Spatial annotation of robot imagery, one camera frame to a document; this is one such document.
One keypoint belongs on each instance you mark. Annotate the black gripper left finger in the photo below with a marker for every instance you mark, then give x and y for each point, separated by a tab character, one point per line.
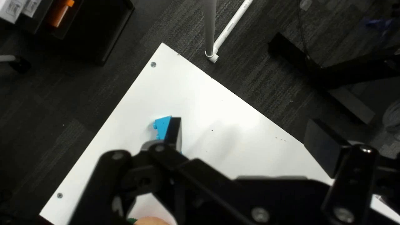
174	133

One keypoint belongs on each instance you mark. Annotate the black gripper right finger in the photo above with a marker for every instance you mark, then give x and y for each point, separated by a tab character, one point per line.
354	188

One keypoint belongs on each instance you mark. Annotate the black open floor case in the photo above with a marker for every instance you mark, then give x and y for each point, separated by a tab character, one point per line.
95	29

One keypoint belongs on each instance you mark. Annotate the orange tool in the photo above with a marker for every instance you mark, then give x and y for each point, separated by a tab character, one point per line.
63	13

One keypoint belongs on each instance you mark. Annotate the white labelled boxes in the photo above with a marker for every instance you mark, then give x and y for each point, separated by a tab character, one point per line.
13	10

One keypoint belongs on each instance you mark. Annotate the black stand frame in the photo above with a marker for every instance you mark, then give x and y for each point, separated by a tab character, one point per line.
354	69

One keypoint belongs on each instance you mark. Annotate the white PVC pipe frame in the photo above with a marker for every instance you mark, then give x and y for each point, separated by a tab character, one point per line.
233	21

